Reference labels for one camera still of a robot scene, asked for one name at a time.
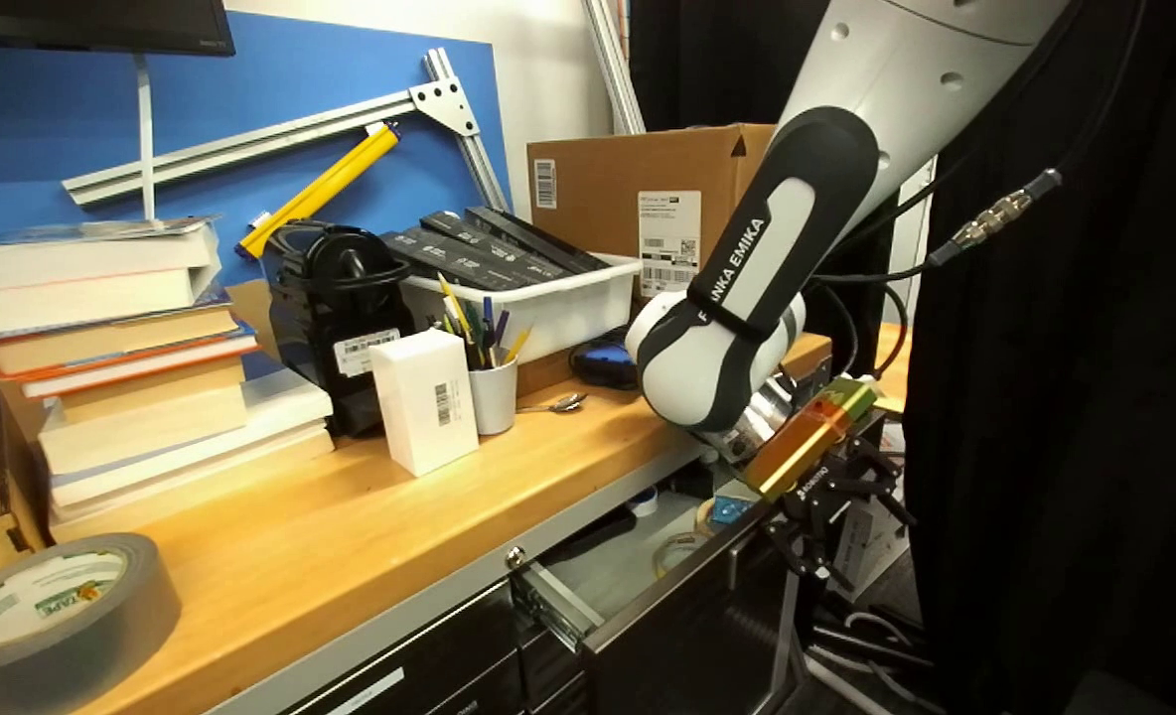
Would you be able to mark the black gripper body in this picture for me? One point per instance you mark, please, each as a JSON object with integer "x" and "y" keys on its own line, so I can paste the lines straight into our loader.
{"x": 810, "y": 515}

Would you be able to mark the grey metal drawer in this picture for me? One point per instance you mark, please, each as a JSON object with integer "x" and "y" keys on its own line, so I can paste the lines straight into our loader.
{"x": 606, "y": 594}

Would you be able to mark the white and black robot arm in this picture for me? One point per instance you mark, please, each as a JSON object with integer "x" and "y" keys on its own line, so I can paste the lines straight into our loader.
{"x": 881, "y": 95}

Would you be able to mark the blue and black pouch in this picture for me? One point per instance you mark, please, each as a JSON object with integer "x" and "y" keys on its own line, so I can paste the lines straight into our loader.
{"x": 606, "y": 362}

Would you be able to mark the small metal keys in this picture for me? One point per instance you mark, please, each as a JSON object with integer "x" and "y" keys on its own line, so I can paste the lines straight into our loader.
{"x": 565, "y": 403}

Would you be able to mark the white plastic bin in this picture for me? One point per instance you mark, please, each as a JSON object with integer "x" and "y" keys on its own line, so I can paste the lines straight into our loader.
{"x": 560, "y": 315}

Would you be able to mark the white pen cup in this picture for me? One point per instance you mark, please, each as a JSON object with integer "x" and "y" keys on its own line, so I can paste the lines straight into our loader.
{"x": 493, "y": 401}

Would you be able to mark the brown cardboard shipping box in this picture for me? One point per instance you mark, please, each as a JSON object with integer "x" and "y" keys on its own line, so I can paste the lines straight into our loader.
{"x": 656, "y": 198}

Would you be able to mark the small white box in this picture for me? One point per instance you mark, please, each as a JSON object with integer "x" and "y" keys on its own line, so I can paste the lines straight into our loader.
{"x": 428, "y": 409}

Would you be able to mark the black flat boxes in bin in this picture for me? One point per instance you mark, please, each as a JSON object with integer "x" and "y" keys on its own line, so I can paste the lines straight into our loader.
{"x": 487, "y": 248}

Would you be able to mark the black coffee machine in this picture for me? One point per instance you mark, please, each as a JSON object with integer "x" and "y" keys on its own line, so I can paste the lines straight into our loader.
{"x": 337, "y": 292}

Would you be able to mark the yellow level tool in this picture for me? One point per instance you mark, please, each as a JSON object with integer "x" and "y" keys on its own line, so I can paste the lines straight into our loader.
{"x": 325, "y": 189}

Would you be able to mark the blue pin board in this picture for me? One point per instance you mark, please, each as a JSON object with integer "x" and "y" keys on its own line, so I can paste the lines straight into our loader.
{"x": 74, "y": 115}

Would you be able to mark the stack of books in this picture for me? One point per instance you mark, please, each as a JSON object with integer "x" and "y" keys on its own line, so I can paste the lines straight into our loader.
{"x": 129, "y": 381}

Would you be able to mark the black monitor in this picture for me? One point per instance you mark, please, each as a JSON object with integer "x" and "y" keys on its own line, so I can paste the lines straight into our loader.
{"x": 116, "y": 25}

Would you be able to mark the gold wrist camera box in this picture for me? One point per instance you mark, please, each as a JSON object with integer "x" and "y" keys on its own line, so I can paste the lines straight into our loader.
{"x": 810, "y": 434}

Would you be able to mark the aluminium frame bracket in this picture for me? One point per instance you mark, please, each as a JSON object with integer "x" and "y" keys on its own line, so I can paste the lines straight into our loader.
{"x": 438, "y": 101}

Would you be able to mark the grey duct tape roll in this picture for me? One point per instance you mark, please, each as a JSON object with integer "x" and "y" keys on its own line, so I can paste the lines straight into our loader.
{"x": 80, "y": 617}

